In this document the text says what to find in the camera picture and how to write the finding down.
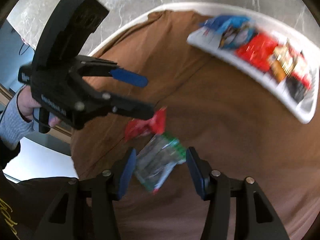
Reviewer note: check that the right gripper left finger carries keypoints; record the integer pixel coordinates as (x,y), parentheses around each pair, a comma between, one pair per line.
(122,171)

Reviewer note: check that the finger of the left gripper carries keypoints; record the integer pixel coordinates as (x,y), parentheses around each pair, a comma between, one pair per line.
(136,109)
(129,77)

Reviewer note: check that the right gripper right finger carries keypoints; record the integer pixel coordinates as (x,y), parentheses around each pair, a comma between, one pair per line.
(200,171)

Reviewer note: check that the green clear snack packet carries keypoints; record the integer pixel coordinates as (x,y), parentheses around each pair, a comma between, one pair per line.
(157,159)

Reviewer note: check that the light blue cartoon snack bag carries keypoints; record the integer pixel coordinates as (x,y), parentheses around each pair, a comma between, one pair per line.
(234,37)

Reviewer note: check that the black gold snack packet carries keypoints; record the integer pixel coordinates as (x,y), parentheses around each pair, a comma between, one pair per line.
(296,89)

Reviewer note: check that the large red snack bag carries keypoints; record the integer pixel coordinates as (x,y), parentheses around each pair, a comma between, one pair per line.
(257,51)

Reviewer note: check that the orange snack bar packet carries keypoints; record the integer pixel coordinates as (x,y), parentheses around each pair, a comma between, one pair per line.
(281,61)

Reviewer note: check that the dark blue snack packet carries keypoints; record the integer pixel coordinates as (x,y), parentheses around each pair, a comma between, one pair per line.
(222,22)

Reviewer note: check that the left forearm grey sleeve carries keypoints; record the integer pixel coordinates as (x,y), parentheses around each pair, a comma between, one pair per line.
(13,126)

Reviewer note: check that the person's left hand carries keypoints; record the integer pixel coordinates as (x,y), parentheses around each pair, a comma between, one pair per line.
(26,104)

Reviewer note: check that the small red wrapper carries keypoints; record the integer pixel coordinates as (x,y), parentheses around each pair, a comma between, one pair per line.
(137,128)

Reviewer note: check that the white plastic tray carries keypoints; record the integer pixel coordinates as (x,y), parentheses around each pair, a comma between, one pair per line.
(208,40)

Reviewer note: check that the red white fruit snack packet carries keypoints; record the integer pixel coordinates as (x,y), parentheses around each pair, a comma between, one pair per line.
(301,71)

